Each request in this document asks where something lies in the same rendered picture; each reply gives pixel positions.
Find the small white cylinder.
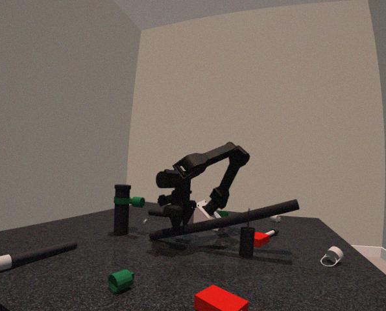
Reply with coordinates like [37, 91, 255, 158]
[270, 215, 280, 222]

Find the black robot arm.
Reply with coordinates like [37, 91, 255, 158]
[156, 142, 250, 216]

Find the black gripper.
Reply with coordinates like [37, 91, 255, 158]
[163, 188, 197, 233]

